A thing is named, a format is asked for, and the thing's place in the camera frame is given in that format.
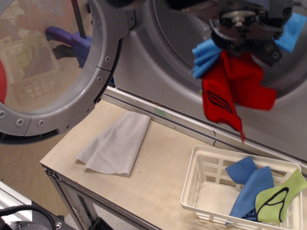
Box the medium blue cloth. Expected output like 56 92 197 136
225 157 274 221

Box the grey washing machine body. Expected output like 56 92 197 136
114 0 307 161

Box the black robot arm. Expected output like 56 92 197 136
167 0 293 66

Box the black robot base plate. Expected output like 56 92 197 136
0 200 72 230

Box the blue clamp handle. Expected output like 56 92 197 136
45 26 92 68

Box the black cable loop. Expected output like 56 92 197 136
0 203 55 230

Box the red cloth with black print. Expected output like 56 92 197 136
201 51 277 140

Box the grey folded cloth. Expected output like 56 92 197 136
74 111 151 177

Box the aluminium frame work table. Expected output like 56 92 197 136
41 87 307 230

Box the white plastic laundry basket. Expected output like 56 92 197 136
181 145 303 230

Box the green cloth with black print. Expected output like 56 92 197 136
255 170 307 223

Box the round grey machine door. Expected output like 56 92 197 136
0 0 134 145

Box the light blue cloth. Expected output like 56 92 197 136
191 13 307 79

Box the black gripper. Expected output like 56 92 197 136
210 10 283 66

